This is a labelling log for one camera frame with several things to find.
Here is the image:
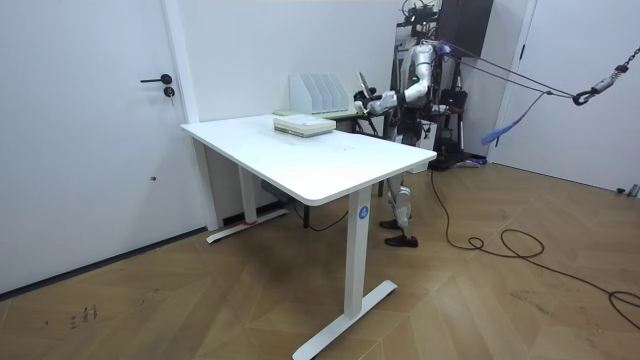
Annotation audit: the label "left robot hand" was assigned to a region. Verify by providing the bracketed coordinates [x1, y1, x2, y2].
[353, 92, 386, 116]

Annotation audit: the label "thin pale book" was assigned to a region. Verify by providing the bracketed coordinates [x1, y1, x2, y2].
[356, 71, 374, 99]

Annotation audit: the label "white file holder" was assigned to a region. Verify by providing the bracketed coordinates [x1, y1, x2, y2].
[288, 72, 353, 115]

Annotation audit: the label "pale green book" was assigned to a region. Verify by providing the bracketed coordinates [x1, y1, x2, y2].
[273, 124, 337, 139]

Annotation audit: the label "black equipment stand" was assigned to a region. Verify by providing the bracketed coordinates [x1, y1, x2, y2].
[428, 58, 489, 172]

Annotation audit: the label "white standing desk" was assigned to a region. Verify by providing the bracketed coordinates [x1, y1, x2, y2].
[180, 113, 438, 360]

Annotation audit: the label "robot body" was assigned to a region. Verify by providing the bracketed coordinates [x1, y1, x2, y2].
[398, 0, 443, 146]

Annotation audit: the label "robot legs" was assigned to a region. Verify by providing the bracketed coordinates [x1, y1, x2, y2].
[378, 130, 424, 249]

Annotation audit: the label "black power strip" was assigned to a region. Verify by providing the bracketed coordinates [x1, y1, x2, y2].
[260, 179, 297, 206]

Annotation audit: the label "plain white door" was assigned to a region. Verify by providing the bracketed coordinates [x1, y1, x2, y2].
[491, 0, 640, 194]

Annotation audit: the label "dark wall cabinet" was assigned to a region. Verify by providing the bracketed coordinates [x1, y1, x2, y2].
[434, 0, 495, 59]

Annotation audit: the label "cable bundle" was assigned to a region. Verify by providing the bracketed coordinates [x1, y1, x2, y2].
[433, 39, 640, 147]

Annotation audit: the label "black desk cable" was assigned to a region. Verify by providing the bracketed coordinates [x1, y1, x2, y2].
[292, 199, 350, 233]

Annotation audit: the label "black floor cable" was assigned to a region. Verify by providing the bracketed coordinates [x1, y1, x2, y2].
[429, 169, 640, 332]

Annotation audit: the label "white door with handle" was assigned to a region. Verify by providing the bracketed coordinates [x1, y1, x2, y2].
[0, 0, 207, 297]

